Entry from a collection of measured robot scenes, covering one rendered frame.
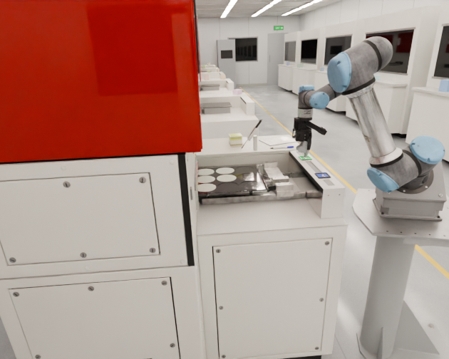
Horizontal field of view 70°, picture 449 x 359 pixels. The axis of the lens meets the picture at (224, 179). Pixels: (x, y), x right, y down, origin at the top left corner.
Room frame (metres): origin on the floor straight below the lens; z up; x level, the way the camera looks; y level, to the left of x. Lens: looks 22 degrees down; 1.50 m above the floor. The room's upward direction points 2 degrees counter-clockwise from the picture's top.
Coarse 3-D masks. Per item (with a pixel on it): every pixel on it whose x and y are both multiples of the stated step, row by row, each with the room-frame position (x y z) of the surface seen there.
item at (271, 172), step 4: (264, 168) 1.70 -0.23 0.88; (268, 168) 1.70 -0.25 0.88; (272, 168) 1.70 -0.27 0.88; (276, 168) 1.69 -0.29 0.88; (264, 172) 1.68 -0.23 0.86; (268, 172) 1.63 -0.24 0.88; (272, 172) 1.63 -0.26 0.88; (276, 172) 1.63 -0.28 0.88; (280, 172) 1.62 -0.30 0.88; (268, 176) 1.58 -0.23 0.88; (272, 176) 1.58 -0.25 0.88; (276, 176) 1.57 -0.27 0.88; (280, 176) 1.57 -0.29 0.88; (276, 192) 1.39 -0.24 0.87; (280, 192) 1.38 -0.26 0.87; (284, 192) 1.38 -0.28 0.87; (288, 192) 1.38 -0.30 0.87; (292, 192) 1.38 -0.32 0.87; (280, 196) 1.38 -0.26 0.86; (284, 196) 1.38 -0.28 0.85; (288, 196) 1.38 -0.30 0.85
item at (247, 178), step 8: (200, 168) 1.69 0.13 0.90; (208, 168) 1.68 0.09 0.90; (216, 168) 1.68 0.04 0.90; (232, 168) 1.67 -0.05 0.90; (240, 168) 1.66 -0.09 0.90; (248, 168) 1.66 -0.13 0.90; (256, 168) 1.65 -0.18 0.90; (200, 176) 1.57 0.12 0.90; (216, 176) 1.56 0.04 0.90; (240, 176) 1.55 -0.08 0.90; (248, 176) 1.54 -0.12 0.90; (256, 176) 1.54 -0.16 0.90; (216, 184) 1.44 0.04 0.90; (224, 184) 1.44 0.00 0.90; (232, 184) 1.44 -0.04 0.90; (240, 184) 1.43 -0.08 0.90; (248, 184) 1.43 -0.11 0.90; (256, 184) 1.42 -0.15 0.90; (200, 192) 1.36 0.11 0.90; (208, 192) 1.35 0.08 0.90
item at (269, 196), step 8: (296, 192) 1.42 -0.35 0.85; (304, 192) 1.42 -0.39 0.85; (208, 200) 1.39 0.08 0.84; (216, 200) 1.39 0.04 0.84; (224, 200) 1.40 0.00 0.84; (232, 200) 1.40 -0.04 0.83; (240, 200) 1.40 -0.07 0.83; (248, 200) 1.40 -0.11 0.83; (256, 200) 1.41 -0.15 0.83; (264, 200) 1.41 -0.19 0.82
